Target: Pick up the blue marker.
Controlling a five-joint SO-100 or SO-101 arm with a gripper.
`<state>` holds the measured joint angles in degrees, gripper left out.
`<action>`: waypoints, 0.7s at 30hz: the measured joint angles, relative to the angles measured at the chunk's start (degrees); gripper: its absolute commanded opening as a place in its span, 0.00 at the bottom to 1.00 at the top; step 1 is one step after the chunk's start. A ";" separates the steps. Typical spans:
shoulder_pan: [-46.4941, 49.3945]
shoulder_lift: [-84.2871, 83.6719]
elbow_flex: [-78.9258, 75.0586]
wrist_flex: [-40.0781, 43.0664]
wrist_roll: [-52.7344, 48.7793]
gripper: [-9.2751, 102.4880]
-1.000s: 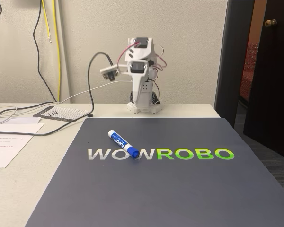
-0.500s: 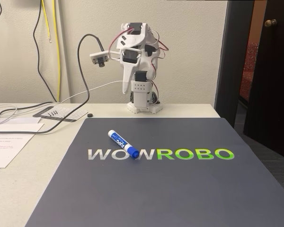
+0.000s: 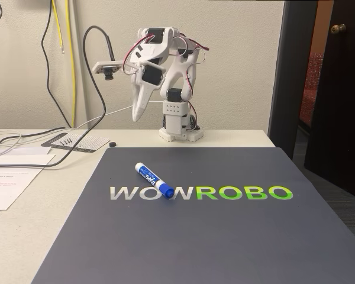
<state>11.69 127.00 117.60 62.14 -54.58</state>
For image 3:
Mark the printed white paper sheet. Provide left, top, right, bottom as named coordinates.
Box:
left=0, top=166, right=41, bottom=211

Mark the white looped cable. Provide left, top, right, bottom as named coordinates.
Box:
left=0, top=132, right=24, bottom=162

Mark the dark grey door frame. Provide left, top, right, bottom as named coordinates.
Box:
left=267, top=0, right=335, bottom=151

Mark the dark wooden door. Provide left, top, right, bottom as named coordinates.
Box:
left=304, top=0, right=355, bottom=205

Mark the black camera on white mount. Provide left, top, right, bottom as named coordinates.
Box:
left=92, top=60, right=125, bottom=82

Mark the striped screw sorting card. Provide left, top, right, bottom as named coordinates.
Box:
left=40, top=133, right=111, bottom=154

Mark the blue capped white marker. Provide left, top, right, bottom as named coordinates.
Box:
left=134, top=162, right=175, bottom=198

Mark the black hanging cable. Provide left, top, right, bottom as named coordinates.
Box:
left=40, top=0, right=72, bottom=128

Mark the thick black camera cable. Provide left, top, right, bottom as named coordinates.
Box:
left=0, top=25, right=117, bottom=168

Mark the grey cable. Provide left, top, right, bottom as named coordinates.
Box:
left=0, top=126, right=89, bottom=143

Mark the yellow cable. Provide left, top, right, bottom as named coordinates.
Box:
left=51, top=0, right=77, bottom=128

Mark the blank white paper sheet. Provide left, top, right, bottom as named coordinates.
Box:
left=0, top=146, right=57, bottom=169

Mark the grey WOWROBO mat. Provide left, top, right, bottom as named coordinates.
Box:
left=31, top=147, right=355, bottom=284

